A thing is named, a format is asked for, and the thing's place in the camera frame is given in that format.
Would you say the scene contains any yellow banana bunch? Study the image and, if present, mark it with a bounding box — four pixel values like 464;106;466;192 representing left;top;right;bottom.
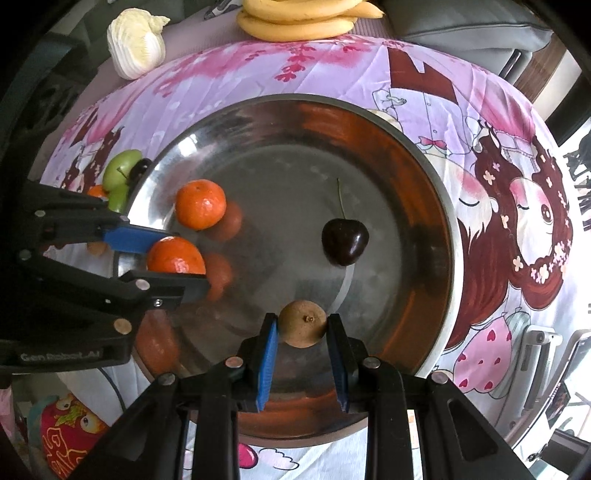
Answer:
236;0;385;41

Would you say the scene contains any white metal stand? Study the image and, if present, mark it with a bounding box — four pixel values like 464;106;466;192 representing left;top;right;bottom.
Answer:
522;325;564;411

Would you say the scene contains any red printed pillow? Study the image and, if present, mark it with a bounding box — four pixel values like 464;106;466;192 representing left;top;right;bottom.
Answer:
39;392;112;480

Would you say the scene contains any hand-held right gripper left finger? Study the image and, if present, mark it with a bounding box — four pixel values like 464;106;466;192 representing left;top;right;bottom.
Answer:
92;313;280;480

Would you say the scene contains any round steel basin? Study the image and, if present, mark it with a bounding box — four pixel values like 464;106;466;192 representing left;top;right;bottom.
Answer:
113;95;462;448

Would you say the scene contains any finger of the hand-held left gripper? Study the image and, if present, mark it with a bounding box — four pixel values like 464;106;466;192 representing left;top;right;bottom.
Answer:
18;180;171;256
18;251;212;334

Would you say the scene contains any green jujube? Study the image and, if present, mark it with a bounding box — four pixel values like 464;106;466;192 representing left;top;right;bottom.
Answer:
102;149;143;192
107;184;131;214

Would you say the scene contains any pink printed blanket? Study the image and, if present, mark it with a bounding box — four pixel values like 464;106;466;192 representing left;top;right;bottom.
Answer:
28;34;575;480

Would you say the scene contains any grey cushion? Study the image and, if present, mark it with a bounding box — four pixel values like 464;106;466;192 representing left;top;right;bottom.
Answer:
383;0;555;63

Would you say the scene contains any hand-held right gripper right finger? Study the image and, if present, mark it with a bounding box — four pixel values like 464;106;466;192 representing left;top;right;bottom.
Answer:
325;313;532;480

